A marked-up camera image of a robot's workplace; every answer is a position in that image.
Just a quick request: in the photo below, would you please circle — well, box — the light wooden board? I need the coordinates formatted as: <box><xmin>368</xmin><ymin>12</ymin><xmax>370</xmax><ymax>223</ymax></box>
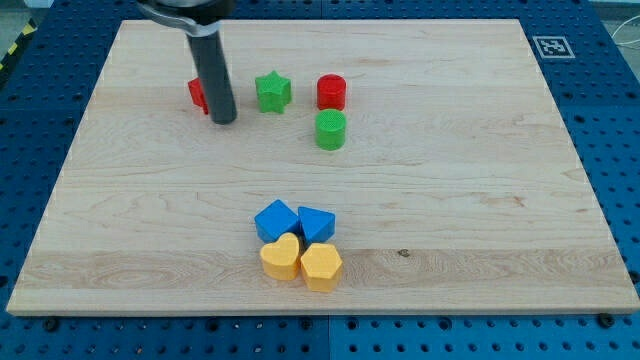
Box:
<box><xmin>7</xmin><ymin>19</ymin><xmax>639</xmax><ymax>316</ymax></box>

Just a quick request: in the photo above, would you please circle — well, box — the white cable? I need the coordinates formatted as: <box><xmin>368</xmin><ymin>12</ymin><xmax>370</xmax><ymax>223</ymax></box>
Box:
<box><xmin>610</xmin><ymin>14</ymin><xmax>640</xmax><ymax>52</ymax></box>

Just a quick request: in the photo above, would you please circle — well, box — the blue triangle block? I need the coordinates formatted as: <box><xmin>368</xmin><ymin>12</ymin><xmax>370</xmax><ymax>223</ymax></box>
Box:
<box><xmin>298</xmin><ymin>206</ymin><xmax>336</xmax><ymax>246</ymax></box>

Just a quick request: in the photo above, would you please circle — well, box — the yellow heart block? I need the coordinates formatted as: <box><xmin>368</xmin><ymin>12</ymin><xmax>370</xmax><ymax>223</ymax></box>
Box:
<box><xmin>259</xmin><ymin>232</ymin><xmax>301</xmax><ymax>281</ymax></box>

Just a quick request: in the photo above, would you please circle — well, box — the red block behind tool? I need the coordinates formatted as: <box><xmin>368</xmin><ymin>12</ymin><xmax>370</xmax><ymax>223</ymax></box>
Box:
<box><xmin>188</xmin><ymin>78</ymin><xmax>209</xmax><ymax>115</ymax></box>

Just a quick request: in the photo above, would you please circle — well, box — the yellow hexagon block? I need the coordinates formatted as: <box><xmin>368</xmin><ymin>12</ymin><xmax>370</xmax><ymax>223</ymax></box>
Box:
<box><xmin>300</xmin><ymin>243</ymin><xmax>343</xmax><ymax>293</ymax></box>

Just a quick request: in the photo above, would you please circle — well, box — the blue cube block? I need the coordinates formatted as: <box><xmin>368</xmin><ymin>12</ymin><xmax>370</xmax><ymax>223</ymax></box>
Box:
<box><xmin>254</xmin><ymin>199</ymin><xmax>300</xmax><ymax>243</ymax></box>

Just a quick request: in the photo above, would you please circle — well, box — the yellow black hazard tape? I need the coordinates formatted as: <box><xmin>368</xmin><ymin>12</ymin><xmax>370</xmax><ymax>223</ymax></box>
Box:
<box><xmin>1</xmin><ymin>18</ymin><xmax>38</xmax><ymax>75</ymax></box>

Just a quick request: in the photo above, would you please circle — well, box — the green star block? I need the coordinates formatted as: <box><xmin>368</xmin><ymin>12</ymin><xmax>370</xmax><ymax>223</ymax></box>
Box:
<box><xmin>255</xmin><ymin>71</ymin><xmax>292</xmax><ymax>114</ymax></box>

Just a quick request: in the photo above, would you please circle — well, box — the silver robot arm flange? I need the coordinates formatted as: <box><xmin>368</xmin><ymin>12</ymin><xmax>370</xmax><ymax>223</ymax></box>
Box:
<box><xmin>136</xmin><ymin>0</ymin><xmax>237</xmax><ymax>37</ymax></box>

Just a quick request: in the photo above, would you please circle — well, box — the green cylinder block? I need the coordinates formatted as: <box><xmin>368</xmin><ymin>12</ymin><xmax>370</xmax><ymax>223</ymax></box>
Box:
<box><xmin>315</xmin><ymin>109</ymin><xmax>347</xmax><ymax>151</ymax></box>

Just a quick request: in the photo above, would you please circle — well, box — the red cylinder block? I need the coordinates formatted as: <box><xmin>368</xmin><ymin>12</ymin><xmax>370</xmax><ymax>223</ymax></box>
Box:
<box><xmin>316</xmin><ymin>74</ymin><xmax>347</xmax><ymax>110</ymax></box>

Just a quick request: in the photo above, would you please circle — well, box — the white fiducial marker tag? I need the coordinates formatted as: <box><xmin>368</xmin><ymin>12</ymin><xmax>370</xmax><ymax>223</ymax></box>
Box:
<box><xmin>533</xmin><ymin>36</ymin><xmax>575</xmax><ymax>59</ymax></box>

